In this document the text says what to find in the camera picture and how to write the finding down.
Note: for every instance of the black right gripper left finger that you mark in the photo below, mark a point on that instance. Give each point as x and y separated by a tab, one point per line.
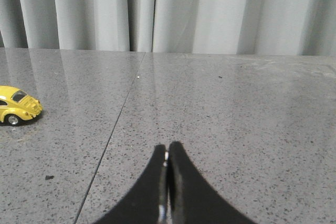
146	201

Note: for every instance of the grey pleated curtain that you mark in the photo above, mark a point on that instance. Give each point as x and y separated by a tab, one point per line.
271	27

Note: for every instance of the yellow toy beetle car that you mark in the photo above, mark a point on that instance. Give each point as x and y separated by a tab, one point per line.
17	106

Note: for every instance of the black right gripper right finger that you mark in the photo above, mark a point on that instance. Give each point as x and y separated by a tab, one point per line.
193	200

